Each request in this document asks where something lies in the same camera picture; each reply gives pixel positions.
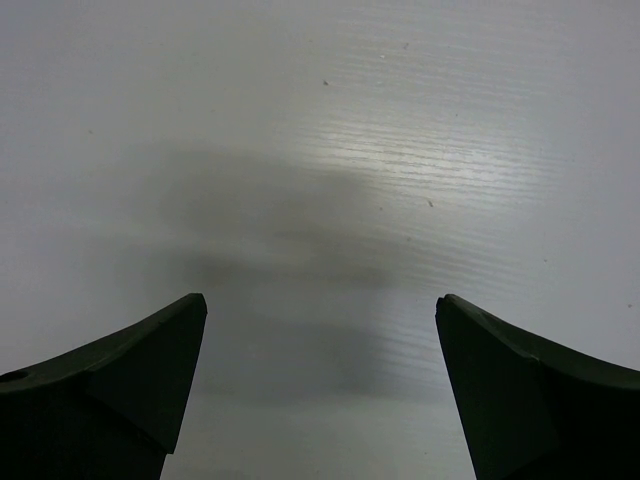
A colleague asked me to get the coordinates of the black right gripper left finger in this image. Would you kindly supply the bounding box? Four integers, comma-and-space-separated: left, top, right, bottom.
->
1, 293, 206, 480

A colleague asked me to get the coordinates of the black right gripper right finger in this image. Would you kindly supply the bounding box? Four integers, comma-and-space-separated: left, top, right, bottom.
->
435, 294, 639, 480

